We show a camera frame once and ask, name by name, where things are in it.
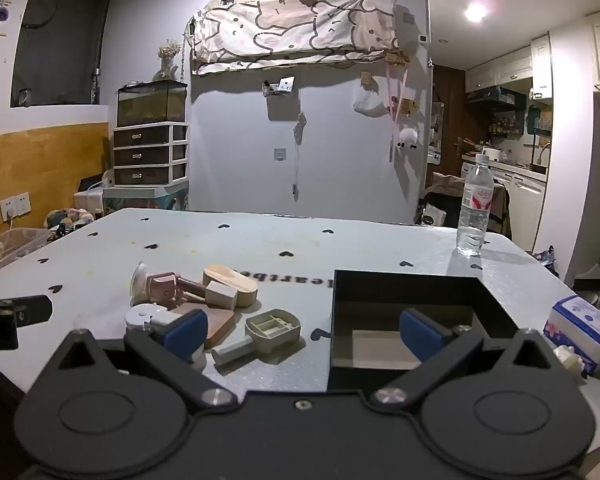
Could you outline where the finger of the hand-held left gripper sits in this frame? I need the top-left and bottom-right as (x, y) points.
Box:
(0, 295), (53, 325)

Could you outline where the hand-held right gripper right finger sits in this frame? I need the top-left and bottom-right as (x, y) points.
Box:
(370, 307), (568, 407)

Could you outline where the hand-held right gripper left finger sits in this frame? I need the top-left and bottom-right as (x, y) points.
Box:
(27, 309), (238, 408)

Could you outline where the brown wooden board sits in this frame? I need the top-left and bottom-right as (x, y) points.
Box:
(172, 302), (236, 350)

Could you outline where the brown cylinder piece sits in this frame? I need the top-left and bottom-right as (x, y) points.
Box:
(175, 276), (212, 306)

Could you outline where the white round disc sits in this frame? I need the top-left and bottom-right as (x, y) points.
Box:
(125, 303), (181, 333)

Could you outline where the pink block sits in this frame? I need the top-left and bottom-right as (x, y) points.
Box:
(147, 272), (181, 311)

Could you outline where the white suction cup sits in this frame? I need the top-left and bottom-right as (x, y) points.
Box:
(130, 261), (153, 306)

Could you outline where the oval wooden piece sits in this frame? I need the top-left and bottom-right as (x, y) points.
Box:
(202, 265), (258, 307)

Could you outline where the black box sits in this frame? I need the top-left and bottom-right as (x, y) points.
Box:
(326, 269), (523, 393)

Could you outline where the grey-green holder with handle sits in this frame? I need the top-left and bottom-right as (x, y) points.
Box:
(211, 309), (302, 366)

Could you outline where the clear plastic bin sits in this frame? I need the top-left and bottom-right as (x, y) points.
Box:
(0, 227), (51, 277)

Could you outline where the pile of plush toys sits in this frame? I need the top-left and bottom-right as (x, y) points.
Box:
(44, 207), (97, 236)

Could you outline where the clear water bottle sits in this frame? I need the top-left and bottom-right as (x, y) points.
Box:
(456, 154), (496, 257)

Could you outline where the chair with brown jacket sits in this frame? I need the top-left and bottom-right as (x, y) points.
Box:
(414, 172), (512, 241)

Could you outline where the crumpled white tissue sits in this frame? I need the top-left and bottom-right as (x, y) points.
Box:
(552, 345), (588, 376)

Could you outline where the blue white tissue pack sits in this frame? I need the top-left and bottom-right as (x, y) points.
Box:
(543, 295), (600, 375)

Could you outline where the kitchen counter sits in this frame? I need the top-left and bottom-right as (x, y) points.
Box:
(462, 152), (548, 251)

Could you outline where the white drawer unit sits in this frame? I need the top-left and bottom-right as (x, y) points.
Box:
(112, 122), (190, 187)

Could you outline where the glass fish tank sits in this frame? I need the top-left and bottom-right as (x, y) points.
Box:
(116, 80), (188, 127)

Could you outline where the hanging white plastic bag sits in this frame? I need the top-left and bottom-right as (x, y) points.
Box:
(353, 85), (387, 118)

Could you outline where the dried flowers vase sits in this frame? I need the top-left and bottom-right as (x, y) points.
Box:
(152, 39), (182, 82)

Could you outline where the dark window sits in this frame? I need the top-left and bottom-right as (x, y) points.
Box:
(10, 0), (116, 107)

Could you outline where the printed cloth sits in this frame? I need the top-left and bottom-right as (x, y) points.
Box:
(187, 0), (400, 76)

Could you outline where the wall power outlet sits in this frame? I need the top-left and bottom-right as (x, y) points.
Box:
(0, 191), (32, 220)

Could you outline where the small wall shelf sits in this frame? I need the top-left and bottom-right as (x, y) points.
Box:
(262, 76), (296, 98)

